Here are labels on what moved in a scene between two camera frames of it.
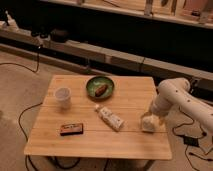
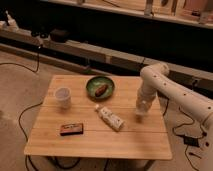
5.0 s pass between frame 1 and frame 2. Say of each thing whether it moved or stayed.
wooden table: stayed
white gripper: moved
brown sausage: stayed
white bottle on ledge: stayed
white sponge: moved
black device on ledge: stayed
